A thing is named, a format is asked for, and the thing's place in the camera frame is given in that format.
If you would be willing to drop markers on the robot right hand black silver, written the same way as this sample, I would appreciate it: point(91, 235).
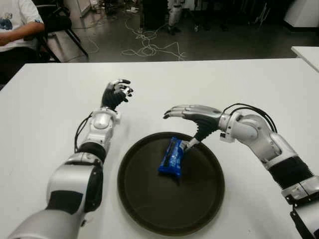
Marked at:
point(204, 117)

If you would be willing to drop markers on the robot left hand black silver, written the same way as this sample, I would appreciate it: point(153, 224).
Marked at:
point(112, 95)

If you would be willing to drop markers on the blue Oreo cookie packet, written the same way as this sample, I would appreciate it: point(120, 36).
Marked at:
point(172, 159)

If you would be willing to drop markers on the robot left arm silver black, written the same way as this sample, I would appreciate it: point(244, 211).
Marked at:
point(69, 179)

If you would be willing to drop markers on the robot right arm silver black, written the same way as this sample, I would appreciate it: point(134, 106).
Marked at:
point(274, 147)

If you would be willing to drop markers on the round dark brown tray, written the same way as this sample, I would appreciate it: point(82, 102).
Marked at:
point(199, 194)

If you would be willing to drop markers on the black chair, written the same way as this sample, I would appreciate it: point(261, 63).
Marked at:
point(59, 20)

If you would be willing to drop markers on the white leaning board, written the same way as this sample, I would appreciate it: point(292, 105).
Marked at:
point(84, 6)

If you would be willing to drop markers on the standing humanoid robot legs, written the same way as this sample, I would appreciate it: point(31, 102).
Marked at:
point(174, 15)

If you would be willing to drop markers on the white side table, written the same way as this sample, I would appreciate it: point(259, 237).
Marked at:
point(309, 56)

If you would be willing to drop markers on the seated person white shirt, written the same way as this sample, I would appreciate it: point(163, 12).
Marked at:
point(15, 22)

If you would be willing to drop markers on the white cabinet black base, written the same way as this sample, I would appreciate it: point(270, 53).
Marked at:
point(304, 12)

